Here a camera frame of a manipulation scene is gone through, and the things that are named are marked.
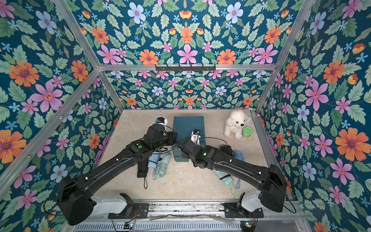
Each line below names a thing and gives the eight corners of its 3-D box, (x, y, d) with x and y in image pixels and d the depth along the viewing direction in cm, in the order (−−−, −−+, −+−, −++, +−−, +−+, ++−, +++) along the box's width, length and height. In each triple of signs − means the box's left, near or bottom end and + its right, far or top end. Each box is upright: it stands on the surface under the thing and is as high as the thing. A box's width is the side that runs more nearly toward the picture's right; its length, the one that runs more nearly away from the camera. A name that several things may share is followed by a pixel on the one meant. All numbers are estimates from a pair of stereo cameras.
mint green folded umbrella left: (155, 179, 86) (152, 176, 82) (159, 157, 95) (157, 153, 91) (167, 179, 86) (166, 176, 82) (170, 157, 95) (169, 153, 91)
